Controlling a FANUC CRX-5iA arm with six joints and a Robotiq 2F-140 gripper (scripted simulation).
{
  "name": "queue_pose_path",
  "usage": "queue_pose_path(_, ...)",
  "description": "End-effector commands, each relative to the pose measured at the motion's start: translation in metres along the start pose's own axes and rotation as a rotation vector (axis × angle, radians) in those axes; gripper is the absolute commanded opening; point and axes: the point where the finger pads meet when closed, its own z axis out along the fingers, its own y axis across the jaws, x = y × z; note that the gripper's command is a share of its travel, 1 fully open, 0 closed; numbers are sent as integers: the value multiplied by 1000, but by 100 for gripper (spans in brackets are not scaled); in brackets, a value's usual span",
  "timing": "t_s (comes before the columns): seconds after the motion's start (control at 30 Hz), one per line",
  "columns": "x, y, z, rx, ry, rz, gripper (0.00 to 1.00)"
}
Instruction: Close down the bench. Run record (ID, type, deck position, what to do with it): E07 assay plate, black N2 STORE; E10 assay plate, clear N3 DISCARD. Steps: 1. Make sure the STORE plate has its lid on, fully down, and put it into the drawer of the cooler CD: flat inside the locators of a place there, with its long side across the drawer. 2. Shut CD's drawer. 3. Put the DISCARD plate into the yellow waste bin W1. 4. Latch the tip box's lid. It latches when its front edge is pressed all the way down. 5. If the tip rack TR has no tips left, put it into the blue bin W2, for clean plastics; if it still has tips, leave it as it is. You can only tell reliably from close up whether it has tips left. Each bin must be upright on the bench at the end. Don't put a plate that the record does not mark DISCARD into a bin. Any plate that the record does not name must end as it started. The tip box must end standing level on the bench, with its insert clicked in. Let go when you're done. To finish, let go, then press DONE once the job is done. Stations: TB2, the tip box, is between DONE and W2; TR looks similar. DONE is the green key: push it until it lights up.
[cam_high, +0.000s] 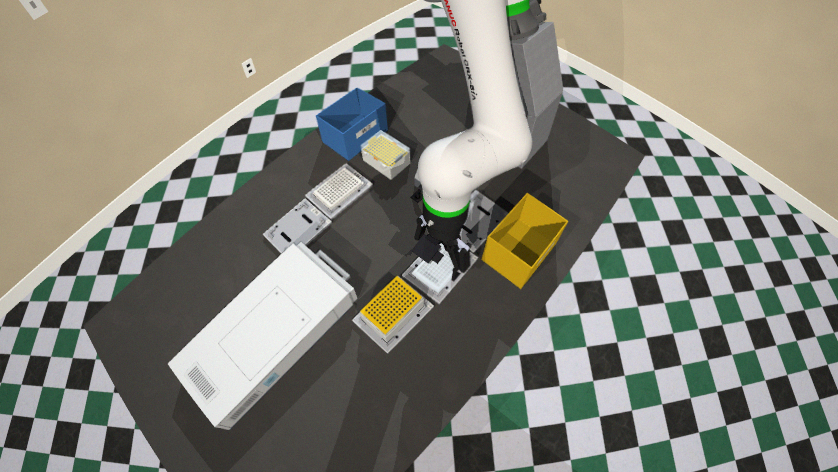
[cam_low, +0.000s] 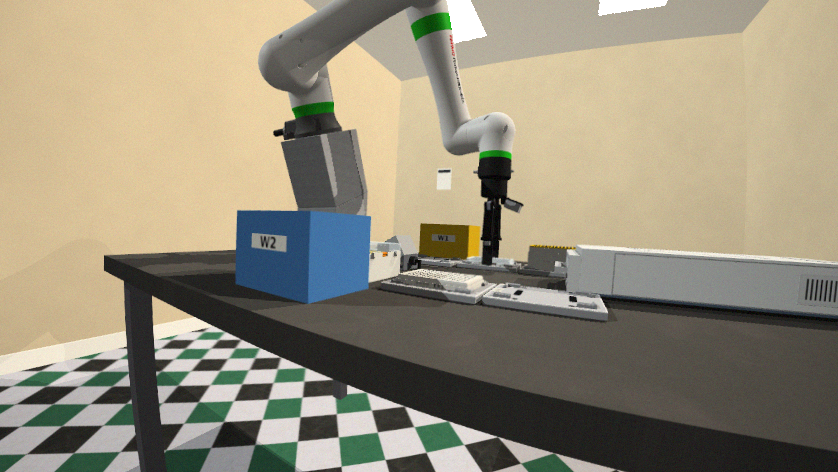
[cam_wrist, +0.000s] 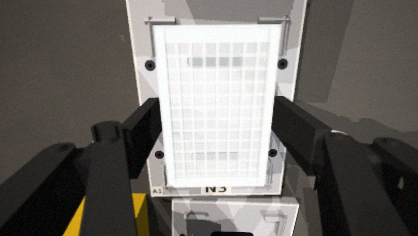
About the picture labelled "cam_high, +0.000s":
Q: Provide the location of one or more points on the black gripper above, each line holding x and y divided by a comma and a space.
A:
452, 239

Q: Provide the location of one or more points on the blue box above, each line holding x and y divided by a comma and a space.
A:
355, 106

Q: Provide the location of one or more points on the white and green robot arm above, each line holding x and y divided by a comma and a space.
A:
500, 139

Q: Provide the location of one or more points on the yellow plate with grid of dark holes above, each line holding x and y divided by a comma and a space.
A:
392, 309

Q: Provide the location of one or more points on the yellow bin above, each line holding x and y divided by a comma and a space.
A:
529, 229

